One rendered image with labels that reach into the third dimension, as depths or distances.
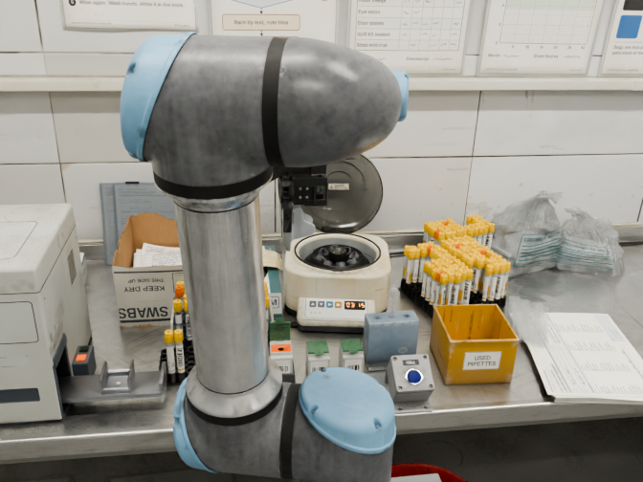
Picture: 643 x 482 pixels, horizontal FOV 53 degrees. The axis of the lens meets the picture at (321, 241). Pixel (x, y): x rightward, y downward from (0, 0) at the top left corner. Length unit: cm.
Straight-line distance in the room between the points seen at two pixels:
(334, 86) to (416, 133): 114
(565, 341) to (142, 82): 110
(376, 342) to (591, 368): 43
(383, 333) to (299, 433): 52
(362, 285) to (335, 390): 62
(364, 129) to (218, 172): 13
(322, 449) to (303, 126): 40
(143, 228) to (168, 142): 107
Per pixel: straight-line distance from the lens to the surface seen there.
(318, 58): 56
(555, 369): 136
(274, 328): 122
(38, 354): 116
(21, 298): 111
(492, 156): 178
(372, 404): 79
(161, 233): 165
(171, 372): 126
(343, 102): 56
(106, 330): 146
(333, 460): 79
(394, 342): 128
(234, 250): 64
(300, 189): 112
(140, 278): 139
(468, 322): 137
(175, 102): 57
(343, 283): 139
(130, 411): 122
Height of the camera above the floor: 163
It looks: 25 degrees down
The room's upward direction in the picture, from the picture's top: 2 degrees clockwise
